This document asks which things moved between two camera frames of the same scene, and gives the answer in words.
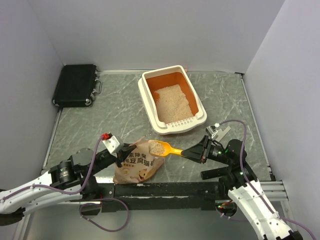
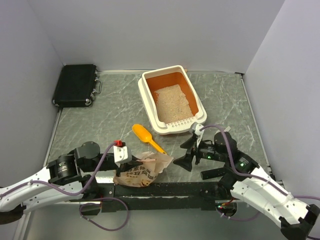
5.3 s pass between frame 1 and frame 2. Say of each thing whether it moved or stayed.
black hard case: stayed
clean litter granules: stayed
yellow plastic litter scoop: moved
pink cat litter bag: moved
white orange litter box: stayed
